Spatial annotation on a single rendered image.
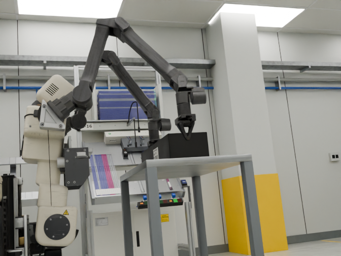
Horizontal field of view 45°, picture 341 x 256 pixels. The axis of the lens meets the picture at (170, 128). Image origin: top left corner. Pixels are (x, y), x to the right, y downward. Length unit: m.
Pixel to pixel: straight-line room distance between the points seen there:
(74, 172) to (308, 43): 5.33
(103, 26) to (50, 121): 0.49
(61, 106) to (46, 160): 0.27
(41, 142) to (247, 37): 4.05
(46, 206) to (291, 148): 4.62
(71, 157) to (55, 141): 0.11
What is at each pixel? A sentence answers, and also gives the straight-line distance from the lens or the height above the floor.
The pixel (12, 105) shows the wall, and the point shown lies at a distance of 5.14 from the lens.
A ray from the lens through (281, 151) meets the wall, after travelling 5.92.
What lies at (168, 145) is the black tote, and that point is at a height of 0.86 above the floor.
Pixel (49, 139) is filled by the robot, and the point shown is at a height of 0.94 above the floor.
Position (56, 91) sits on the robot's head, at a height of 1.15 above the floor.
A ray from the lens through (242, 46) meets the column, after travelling 5.44.
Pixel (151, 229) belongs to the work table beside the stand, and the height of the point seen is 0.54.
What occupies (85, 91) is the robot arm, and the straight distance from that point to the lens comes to 1.72.
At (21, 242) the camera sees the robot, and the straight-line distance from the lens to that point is 1.90.
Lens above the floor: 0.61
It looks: 11 degrees up
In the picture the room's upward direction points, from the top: 5 degrees counter-clockwise
